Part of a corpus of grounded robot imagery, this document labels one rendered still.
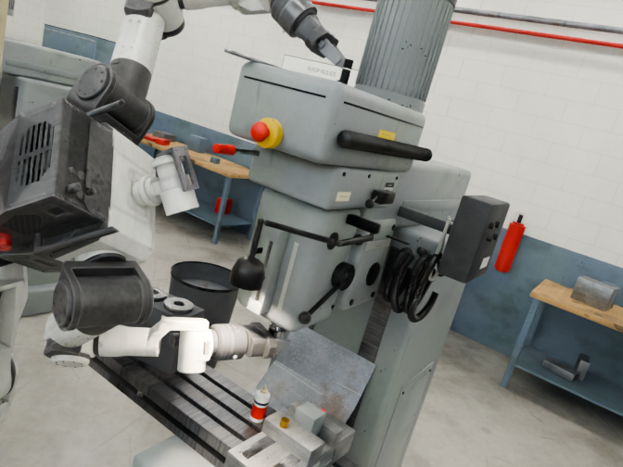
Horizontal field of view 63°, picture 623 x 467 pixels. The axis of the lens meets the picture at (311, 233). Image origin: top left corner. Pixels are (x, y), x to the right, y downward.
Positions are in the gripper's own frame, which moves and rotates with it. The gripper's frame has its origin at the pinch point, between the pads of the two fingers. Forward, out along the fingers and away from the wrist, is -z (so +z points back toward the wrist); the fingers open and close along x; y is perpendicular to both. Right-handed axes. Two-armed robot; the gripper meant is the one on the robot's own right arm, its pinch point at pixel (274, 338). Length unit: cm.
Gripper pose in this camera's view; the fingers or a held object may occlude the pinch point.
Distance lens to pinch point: 136.7
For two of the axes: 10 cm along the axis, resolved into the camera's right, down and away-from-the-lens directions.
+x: -5.5, -3.4, 7.6
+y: -2.6, 9.4, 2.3
